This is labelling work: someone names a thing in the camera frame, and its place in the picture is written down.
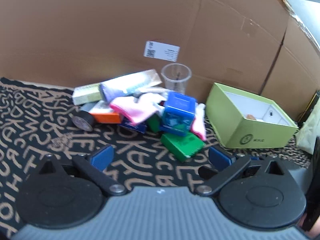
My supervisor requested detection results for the pink white glove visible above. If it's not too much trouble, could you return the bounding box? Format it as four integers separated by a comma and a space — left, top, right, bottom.
191, 103, 207, 141
110, 93, 168, 126

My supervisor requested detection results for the blue cube box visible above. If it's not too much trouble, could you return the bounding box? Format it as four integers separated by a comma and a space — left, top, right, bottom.
160, 91, 196, 137

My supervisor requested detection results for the green small box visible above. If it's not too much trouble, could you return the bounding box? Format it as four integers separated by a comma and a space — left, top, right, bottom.
161, 132, 205, 163

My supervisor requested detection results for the orange white box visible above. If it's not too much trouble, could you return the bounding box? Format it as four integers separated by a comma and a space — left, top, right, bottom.
89, 100, 123, 124

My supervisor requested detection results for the black tape roll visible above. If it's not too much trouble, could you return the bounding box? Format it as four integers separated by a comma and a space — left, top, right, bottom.
72, 111, 96, 132

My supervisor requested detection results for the green open cardboard box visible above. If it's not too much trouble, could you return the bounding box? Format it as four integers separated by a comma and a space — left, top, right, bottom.
206, 83, 298, 149

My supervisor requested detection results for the dark blue medicine box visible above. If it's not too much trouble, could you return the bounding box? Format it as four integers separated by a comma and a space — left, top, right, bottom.
120, 119, 147, 134

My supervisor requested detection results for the yellow white medicine box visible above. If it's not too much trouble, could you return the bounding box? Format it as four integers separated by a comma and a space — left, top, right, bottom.
72, 83, 102, 106

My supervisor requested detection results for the black tan lettered mat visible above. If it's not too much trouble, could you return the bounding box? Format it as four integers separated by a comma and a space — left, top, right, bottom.
1, 78, 306, 239

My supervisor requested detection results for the purple white long box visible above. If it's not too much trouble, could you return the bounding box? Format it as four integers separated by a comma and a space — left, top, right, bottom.
99, 69, 162, 103

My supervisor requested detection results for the cream tote bag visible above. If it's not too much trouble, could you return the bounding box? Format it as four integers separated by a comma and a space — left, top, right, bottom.
296, 101, 320, 155

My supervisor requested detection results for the clear plastic cup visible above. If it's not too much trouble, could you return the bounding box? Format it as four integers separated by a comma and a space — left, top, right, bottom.
161, 63, 192, 94

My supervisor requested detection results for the white shipping label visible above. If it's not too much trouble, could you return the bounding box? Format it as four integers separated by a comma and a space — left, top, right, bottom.
143, 41, 180, 62

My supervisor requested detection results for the large brown cardboard box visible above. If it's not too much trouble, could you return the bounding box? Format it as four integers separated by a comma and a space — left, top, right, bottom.
1, 0, 319, 120

